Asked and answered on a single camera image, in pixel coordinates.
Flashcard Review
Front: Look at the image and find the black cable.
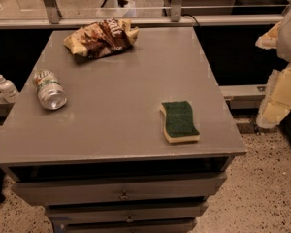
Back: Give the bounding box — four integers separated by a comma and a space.
182, 13, 202, 28

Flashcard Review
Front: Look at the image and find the green yellow sponge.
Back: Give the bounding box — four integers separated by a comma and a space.
160, 101, 200, 144

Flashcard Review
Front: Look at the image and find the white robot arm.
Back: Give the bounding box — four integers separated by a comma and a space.
255, 7, 291, 128

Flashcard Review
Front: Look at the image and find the metal railing frame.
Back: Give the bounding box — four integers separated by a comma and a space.
0, 0, 291, 29

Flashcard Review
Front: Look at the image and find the brown chip bag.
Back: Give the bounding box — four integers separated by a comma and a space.
64, 18, 139, 59

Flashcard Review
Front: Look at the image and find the silver green soda can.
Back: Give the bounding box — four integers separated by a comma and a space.
33, 69, 67, 110

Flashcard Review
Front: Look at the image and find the white pump sanitizer bottle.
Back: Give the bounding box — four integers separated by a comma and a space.
0, 74, 18, 103

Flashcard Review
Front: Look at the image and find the middle grey drawer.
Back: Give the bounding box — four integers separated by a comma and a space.
46, 199, 208, 224

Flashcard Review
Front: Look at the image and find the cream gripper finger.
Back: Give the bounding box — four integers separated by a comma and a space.
256, 63, 291, 129
255, 22, 281, 50

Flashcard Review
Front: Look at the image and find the grey drawer cabinet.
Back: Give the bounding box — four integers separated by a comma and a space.
0, 27, 248, 233

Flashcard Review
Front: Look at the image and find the bottom grey drawer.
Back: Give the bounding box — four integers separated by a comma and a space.
52, 218, 197, 233

